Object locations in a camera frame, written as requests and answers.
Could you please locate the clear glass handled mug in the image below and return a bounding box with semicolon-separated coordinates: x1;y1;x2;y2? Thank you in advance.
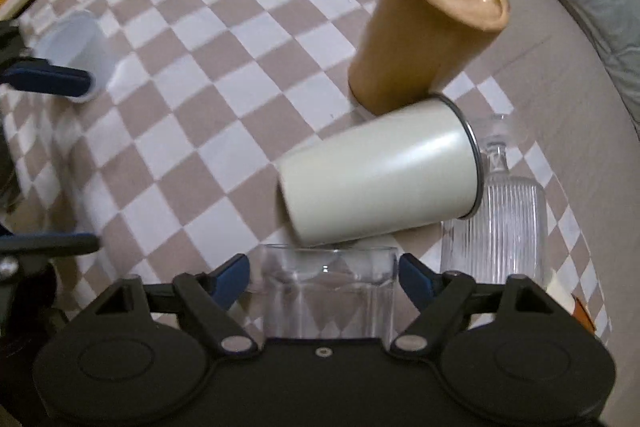
260;245;398;343

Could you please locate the white plastic cup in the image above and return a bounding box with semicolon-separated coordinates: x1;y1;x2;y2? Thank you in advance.
32;10;118;103

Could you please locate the clear ribbed glass cup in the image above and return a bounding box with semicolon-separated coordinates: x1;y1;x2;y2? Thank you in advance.
440;114;549;286

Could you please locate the cream cup with brown sleeve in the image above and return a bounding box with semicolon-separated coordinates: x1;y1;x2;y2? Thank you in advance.
546;270;596;335

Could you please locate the cream metal tumbler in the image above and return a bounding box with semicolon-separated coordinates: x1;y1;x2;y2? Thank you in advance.
278;94;484;246

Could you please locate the beige white checkered cloth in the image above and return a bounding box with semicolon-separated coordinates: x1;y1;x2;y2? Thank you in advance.
0;0;614;348

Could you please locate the tan cylindrical tumbler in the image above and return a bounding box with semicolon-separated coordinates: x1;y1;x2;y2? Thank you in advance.
348;0;510;116

